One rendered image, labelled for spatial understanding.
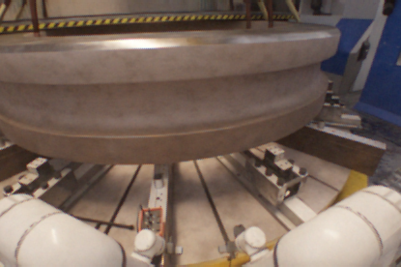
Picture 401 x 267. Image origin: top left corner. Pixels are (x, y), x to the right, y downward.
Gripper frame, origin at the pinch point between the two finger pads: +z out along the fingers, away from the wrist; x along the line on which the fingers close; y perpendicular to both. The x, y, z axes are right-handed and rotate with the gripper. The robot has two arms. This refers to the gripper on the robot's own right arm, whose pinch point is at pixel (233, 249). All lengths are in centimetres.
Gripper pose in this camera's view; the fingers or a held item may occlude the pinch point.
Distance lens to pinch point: 130.2
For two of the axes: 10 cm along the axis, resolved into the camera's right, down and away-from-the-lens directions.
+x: 9.8, 0.0, 2.0
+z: -1.6, 6.0, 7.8
